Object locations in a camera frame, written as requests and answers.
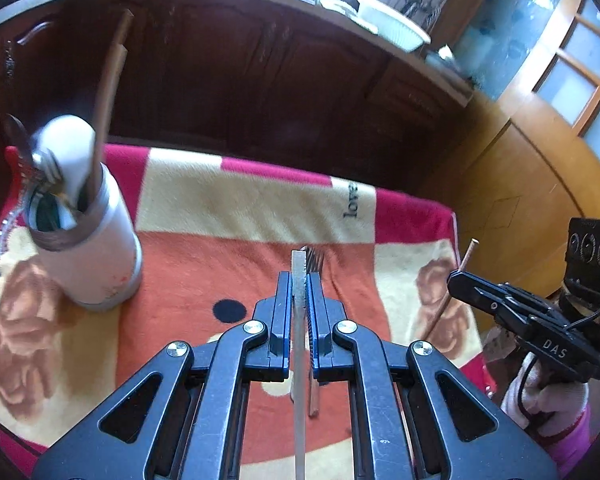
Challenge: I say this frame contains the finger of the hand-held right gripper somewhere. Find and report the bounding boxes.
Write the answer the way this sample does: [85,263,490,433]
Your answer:
[447,270,518,321]

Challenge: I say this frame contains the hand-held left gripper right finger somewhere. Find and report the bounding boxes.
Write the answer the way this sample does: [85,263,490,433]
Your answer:
[307,272,558,480]

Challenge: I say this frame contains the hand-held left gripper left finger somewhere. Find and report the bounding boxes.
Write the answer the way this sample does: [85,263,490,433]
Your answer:
[32,271,292,480]

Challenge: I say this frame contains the wooden chopstick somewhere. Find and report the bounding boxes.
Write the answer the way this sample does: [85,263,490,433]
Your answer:
[86,9,135,201]
[422,238,480,342]
[92,44,128,196]

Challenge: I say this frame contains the silver metal chopstick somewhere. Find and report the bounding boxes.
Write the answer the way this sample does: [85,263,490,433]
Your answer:
[291,250,307,480]

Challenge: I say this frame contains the gold fork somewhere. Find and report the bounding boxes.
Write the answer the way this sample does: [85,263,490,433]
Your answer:
[300,245,328,418]

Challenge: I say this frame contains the white steel utensil holder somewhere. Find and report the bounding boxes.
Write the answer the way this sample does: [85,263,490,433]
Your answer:
[22,160,144,312]

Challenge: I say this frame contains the white ceramic spoon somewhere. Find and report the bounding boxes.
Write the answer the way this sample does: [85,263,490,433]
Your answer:
[34,115,100,198]

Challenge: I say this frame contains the person's right forearm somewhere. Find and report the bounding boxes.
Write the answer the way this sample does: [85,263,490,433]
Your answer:
[547,405,593,476]

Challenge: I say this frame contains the person's right hand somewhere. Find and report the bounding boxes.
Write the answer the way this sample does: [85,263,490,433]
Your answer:
[500,350,588,436]

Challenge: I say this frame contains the printed red orange blanket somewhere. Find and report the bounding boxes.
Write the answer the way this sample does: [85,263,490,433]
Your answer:
[0,144,496,480]

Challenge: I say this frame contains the wooden door with glass panes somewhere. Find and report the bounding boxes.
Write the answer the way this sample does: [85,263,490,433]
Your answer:
[420,0,600,311]

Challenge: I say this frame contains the metal bowl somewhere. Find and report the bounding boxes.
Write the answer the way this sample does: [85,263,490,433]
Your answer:
[424,45,462,72]

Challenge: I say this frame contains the dark wooden kitchen cabinets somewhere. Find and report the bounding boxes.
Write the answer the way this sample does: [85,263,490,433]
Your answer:
[0,0,473,241]

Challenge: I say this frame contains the frosted blue glass panel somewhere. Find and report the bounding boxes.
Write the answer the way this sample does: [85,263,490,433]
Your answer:
[452,0,571,101]

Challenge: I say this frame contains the white plastic basin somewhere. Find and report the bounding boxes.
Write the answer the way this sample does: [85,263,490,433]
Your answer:
[356,0,432,52]

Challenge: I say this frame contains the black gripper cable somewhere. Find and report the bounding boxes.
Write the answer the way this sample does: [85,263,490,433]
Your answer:
[515,360,543,428]

